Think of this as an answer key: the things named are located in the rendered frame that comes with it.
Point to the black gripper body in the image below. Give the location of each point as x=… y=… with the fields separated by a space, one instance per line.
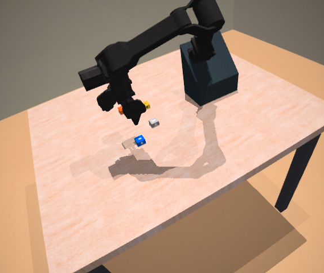
x=124 y=90

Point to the small yellow block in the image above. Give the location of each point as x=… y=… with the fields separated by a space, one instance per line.
x=146 y=104

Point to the small blue block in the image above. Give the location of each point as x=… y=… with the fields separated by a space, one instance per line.
x=140 y=140

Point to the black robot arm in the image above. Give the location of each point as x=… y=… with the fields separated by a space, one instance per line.
x=115 y=61

